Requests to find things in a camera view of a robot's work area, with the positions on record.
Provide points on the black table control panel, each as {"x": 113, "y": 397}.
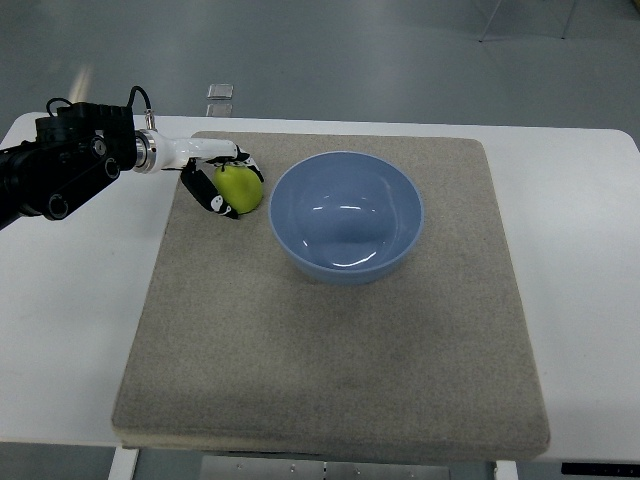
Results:
{"x": 600, "y": 469}

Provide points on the metal chair legs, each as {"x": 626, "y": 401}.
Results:
{"x": 516, "y": 19}

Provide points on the green pear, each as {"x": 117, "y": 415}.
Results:
{"x": 240, "y": 186}

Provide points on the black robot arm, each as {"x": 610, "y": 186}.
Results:
{"x": 80, "y": 149}

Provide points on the grey metal table base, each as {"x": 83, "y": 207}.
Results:
{"x": 220, "y": 467}

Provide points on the grey felt mat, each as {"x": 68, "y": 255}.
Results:
{"x": 238, "y": 351}

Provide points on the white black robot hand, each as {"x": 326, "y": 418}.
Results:
{"x": 195, "y": 159}

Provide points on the upper floor socket plate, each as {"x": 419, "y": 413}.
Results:
{"x": 220, "y": 91}

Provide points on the blue bowl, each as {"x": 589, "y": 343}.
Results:
{"x": 346, "y": 218}

